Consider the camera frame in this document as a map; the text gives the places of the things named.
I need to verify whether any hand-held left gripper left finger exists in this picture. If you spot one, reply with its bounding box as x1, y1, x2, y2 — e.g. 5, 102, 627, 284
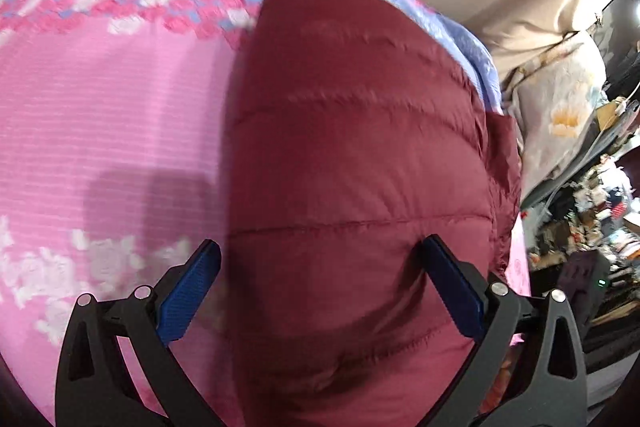
54, 239, 227, 427

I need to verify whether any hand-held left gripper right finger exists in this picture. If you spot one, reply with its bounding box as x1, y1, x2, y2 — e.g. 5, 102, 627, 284
417, 234, 588, 427

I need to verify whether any maroon puffer jacket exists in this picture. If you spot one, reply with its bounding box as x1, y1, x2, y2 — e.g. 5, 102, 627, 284
220, 0, 523, 427

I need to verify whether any cluttered shelf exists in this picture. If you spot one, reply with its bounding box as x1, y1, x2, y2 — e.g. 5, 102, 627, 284
520, 0, 640, 388

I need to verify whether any grey floral quilt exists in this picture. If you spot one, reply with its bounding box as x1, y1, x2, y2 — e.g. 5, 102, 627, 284
502, 29, 613, 208

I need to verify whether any pink floral bed sheet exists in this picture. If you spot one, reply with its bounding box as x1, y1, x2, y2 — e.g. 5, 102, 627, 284
0, 0, 531, 427

